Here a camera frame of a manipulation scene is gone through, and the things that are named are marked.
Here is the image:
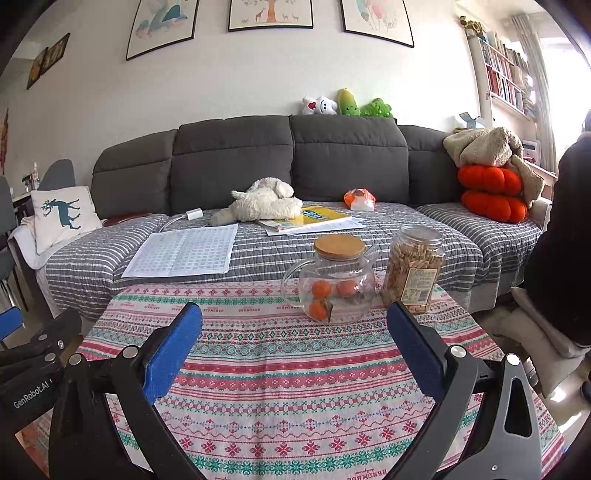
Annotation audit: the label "yellow green plush toy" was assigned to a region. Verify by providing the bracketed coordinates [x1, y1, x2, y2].
[336, 88, 362, 117]

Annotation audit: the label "beige seat cushion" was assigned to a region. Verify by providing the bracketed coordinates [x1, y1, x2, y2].
[480, 286, 591, 400]

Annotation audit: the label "white dining table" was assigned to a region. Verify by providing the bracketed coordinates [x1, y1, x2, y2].
[13, 191, 33, 222]

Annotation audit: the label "framed blue whale picture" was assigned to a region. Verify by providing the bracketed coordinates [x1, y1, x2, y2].
[126, 0, 200, 62]

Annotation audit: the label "pale window curtain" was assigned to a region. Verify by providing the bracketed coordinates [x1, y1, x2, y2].
[510, 14, 559, 171]

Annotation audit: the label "red wall hanging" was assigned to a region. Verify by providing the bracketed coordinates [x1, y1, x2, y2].
[0, 108, 11, 176]

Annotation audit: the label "framed pink pastel picture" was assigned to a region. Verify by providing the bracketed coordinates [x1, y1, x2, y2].
[341, 0, 415, 48]

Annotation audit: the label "orange pumpkin cushion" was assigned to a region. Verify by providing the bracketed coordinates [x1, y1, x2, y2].
[461, 189, 528, 224]
[457, 165, 523, 195]

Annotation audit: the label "orange white plastic bag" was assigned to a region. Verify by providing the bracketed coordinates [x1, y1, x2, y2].
[344, 188, 377, 212]

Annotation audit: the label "glass teapot with wooden lid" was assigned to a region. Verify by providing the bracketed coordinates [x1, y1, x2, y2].
[281, 234, 382, 324]

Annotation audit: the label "beige plush toy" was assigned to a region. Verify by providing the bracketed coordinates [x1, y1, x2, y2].
[209, 176, 304, 227]

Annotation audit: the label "grey white striped blanket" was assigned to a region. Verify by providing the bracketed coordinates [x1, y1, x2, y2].
[44, 200, 546, 319]

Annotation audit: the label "white side table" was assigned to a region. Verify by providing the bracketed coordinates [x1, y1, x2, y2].
[524, 138, 559, 204]

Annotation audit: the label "clear plastic snack jar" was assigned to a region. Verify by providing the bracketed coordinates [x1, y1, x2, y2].
[381, 224, 446, 315]

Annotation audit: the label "small dark framed picture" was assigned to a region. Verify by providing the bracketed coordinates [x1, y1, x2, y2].
[26, 47, 48, 90]
[42, 32, 71, 70]

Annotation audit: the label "patterned pink green tablecloth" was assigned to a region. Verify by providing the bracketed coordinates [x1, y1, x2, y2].
[76, 272, 566, 480]

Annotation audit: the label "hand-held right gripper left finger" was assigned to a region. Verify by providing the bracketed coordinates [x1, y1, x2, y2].
[48, 302, 204, 480]

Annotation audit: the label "grey chair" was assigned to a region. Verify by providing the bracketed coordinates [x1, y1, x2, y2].
[39, 159, 75, 191]
[0, 175, 24, 319]

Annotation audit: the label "white loose papers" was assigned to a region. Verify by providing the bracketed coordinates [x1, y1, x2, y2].
[259, 216, 365, 237]

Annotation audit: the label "yellow book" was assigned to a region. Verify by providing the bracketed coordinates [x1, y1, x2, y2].
[295, 204, 354, 228]

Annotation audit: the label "dark grey fabric sofa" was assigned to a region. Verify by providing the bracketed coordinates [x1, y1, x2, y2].
[34, 113, 552, 324]

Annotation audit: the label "white bookshelf with books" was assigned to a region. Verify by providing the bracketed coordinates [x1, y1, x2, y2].
[466, 28, 539, 125]

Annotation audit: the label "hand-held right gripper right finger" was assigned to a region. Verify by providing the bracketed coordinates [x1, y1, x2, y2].
[387, 301, 548, 480]

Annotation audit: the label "white quilted throw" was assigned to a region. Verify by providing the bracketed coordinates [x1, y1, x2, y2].
[8, 217, 51, 271]

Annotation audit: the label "light blue paper box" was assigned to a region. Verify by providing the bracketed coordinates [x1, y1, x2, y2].
[455, 112, 488, 132]

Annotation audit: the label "framed tree picture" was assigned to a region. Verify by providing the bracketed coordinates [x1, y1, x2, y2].
[228, 0, 315, 32]

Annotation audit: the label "white deer print pillow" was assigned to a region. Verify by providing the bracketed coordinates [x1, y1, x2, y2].
[30, 186, 103, 254]

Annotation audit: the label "large printed grid paper sheet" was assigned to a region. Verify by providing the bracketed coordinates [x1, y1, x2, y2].
[121, 223, 239, 278]

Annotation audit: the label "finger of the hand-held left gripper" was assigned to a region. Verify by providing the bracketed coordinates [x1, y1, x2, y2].
[0, 307, 24, 350]
[0, 307, 83, 384]

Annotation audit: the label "white plush toy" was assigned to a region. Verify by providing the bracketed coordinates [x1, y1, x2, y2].
[301, 95, 339, 116]

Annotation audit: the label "beige fleece blanket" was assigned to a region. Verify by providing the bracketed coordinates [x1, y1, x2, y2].
[443, 127, 546, 208]

